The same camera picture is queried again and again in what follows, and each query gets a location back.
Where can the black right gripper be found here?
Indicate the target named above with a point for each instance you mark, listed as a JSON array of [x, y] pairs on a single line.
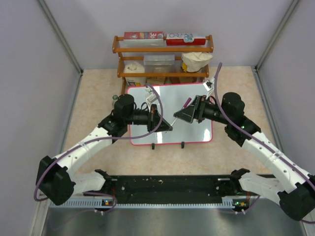
[[197, 106]]

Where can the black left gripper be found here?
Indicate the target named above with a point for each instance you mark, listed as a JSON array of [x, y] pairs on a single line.
[[154, 119]]

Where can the pink framed whiteboard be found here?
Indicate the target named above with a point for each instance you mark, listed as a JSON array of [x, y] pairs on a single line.
[[173, 97]]

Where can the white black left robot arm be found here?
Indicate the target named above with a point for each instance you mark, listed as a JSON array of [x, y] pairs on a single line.
[[56, 177]]

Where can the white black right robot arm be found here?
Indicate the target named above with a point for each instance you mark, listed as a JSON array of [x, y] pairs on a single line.
[[292, 188]]

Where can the tan sponge block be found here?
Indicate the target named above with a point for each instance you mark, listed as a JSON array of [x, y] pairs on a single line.
[[156, 80]]

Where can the cream cloth bag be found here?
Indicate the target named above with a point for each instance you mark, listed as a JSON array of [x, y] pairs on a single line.
[[194, 61]]

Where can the clear glass bottle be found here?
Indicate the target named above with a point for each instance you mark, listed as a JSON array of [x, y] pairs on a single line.
[[114, 100]]

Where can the clear plastic box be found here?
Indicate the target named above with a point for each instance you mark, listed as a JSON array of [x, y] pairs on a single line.
[[151, 60]]

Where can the wooden two-tier shelf rack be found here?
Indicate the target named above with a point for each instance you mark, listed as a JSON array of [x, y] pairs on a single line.
[[127, 55]]

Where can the red white zero box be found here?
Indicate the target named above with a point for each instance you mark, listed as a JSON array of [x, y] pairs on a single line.
[[185, 39]]

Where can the red white carton box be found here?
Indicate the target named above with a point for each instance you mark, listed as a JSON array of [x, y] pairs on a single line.
[[144, 38]]

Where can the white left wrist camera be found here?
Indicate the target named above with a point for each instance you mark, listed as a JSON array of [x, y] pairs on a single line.
[[150, 96]]

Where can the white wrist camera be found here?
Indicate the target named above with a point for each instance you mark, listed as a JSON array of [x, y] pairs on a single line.
[[150, 96], [209, 86]]

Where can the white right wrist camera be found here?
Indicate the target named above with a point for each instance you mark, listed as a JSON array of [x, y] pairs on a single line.
[[209, 86]]

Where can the grey cable duct rail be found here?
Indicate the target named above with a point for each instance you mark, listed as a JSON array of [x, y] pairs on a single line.
[[101, 203]]

